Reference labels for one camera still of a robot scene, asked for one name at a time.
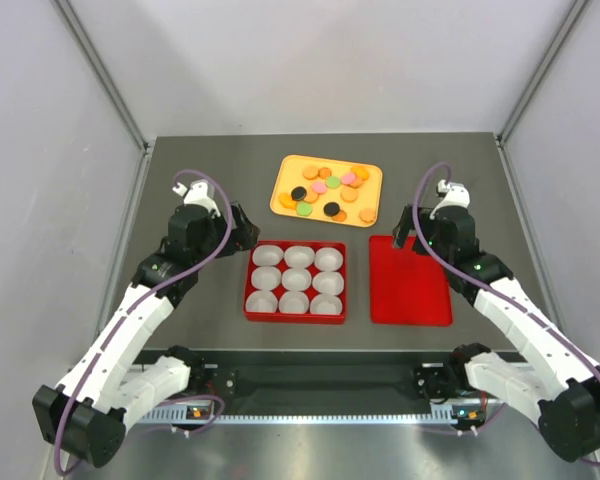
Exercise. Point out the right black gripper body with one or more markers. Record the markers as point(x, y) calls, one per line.
point(427, 227)

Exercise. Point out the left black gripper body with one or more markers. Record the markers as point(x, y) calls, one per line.
point(220, 230)

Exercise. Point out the orange flower cookie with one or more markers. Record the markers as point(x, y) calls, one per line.
point(368, 216)

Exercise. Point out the orange round cookie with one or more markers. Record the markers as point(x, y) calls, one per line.
point(311, 197)
point(310, 172)
point(349, 194)

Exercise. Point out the black sandwich cookie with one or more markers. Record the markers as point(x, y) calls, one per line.
point(299, 193)
point(331, 209)

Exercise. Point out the pink round cookie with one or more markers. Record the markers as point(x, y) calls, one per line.
point(348, 178)
point(319, 187)

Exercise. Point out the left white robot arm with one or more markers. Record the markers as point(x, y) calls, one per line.
point(89, 412)

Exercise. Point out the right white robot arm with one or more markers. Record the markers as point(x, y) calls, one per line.
point(560, 396)

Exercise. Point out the white paper cup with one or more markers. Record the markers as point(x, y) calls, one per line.
point(328, 259)
point(267, 255)
point(294, 303)
point(266, 278)
point(261, 301)
point(294, 279)
point(298, 256)
point(329, 283)
point(325, 304)

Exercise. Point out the orange star cookie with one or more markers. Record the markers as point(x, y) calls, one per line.
point(287, 201)

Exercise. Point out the red box lid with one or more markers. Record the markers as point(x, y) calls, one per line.
point(406, 289)

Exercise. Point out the brown round cookie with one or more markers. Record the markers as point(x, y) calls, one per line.
point(341, 216)
point(324, 172)

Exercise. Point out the red compartment box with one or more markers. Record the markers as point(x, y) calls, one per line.
point(307, 318)

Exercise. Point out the green round cookie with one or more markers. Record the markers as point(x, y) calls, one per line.
point(304, 209)
point(333, 182)

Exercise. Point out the orange plastic tray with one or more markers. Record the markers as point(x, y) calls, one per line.
point(327, 190)

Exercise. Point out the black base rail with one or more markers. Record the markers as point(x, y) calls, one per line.
point(319, 383)

